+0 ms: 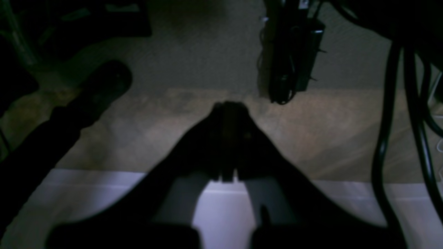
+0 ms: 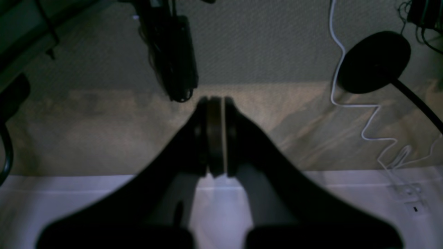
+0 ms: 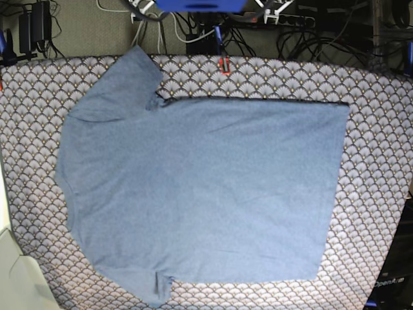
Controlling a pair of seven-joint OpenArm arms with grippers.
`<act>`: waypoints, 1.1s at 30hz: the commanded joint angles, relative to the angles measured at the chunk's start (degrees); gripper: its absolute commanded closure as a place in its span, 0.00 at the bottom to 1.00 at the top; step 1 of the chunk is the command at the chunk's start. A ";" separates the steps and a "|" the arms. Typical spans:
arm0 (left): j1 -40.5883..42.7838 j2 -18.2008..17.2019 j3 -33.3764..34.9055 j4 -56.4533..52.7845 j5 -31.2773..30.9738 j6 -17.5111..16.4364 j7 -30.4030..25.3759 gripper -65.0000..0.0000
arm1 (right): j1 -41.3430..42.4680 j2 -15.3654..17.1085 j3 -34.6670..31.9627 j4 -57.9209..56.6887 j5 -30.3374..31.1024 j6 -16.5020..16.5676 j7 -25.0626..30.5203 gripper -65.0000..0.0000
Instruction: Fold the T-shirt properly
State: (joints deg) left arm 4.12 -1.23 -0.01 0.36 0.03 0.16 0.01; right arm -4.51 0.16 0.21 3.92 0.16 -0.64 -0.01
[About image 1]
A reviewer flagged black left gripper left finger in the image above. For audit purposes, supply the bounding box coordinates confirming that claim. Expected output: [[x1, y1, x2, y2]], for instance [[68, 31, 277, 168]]
[[45, 103, 224, 249]]

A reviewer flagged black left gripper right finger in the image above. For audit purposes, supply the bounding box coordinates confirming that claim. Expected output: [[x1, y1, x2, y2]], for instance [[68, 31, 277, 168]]
[[227, 101, 405, 249]]

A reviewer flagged thick black cable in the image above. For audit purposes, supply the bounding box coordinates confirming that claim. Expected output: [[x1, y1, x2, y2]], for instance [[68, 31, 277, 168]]
[[370, 35, 443, 249]]

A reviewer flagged black power adapter bundle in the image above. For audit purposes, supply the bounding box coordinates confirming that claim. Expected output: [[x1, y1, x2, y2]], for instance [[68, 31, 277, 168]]
[[256, 0, 325, 105]]

